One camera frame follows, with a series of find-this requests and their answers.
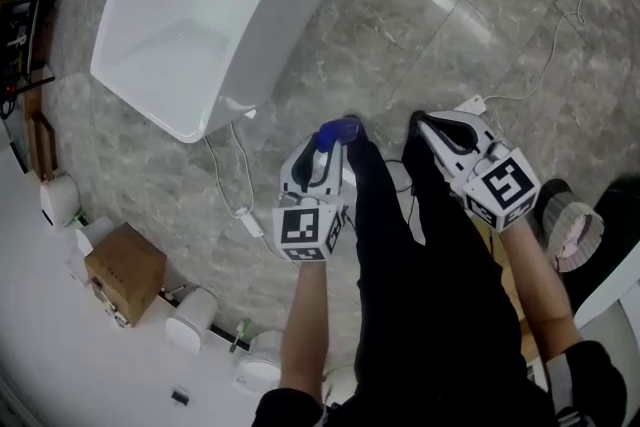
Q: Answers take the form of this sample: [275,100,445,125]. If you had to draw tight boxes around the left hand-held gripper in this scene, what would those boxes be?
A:
[272,134,350,263]

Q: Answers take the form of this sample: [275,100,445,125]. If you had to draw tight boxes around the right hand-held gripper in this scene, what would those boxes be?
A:
[416,109,543,233]

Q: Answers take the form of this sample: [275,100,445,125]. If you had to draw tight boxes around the blue bottle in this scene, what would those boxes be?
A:
[318,118,359,152]

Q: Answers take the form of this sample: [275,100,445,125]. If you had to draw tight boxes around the white bathtub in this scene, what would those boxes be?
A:
[89,0,382,145]

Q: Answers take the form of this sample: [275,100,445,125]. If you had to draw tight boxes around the person's right forearm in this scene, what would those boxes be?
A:
[498,217,585,362]

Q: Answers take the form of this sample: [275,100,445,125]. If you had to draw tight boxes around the person's left forearm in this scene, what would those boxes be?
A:
[277,258,332,397]

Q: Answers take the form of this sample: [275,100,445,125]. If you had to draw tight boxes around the white power strip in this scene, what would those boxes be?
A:
[453,94,487,115]

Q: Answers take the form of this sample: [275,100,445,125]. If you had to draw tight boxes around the grey striped slipper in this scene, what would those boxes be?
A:
[541,179,606,274]

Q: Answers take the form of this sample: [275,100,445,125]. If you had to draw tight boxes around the person's black trousers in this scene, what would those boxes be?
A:
[342,110,557,427]

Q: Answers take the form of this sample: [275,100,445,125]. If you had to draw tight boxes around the brown cardboard box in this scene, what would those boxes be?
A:
[83,221,168,329]

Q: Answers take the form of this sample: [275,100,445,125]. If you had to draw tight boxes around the person's black top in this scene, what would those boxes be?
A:
[252,339,629,427]

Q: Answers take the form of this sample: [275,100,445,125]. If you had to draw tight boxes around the dark cluttered shelf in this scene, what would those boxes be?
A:
[0,0,94,116]

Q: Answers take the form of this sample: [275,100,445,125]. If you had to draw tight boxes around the white adapter cable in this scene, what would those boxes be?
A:
[202,120,256,218]

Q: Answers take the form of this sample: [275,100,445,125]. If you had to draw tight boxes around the thin white floor cable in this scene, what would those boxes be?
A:
[483,0,600,102]

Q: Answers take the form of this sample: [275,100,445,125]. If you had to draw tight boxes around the green handled brush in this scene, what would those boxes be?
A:
[228,318,252,355]

